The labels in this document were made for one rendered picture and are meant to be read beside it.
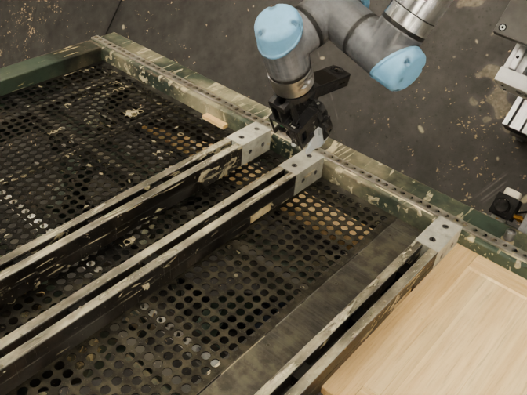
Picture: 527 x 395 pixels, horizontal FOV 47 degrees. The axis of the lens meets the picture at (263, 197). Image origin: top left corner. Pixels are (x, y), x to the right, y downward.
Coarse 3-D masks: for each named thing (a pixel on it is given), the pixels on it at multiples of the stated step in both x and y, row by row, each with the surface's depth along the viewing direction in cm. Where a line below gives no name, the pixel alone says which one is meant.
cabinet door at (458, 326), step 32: (448, 256) 144; (480, 256) 145; (416, 288) 135; (448, 288) 136; (480, 288) 137; (512, 288) 137; (384, 320) 127; (416, 320) 128; (448, 320) 129; (480, 320) 130; (512, 320) 130; (384, 352) 121; (416, 352) 122; (448, 352) 122; (480, 352) 123; (512, 352) 123; (352, 384) 114; (384, 384) 115; (416, 384) 115; (448, 384) 116; (480, 384) 117; (512, 384) 117
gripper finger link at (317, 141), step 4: (320, 128) 115; (316, 132) 116; (320, 132) 116; (316, 136) 117; (320, 136) 118; (312, 140) 116; (316, 140) 118; (320, 140) 119; (324, 140) 118; (308, 144) 117; (312, 144) 117; (316, 144) 119; (320, 144) 120; (308, 148) 117; (312, 148) 118; (308, 152) 118
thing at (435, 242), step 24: (432, 240) 140; (456, 240) 147; (408, 264) 134; (432, 264) 139; (384, 288) 131; (408, 288) 131; (360, 312) 122; (384, 312) 125; (336, 336) 120; (360, 336) 119; (312, 360) 114; (336, 360) 113; (288, 384) 110; (312, 384) 108
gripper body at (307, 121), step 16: (272, 96) 105; (304, 96) 104; (272, 112) 108; (288, 112) 108; (304, 112) 110; (320, 112) 111; (272, 128) 114; (288, 128) 109; (304, 128) 109; (304, 144) 112
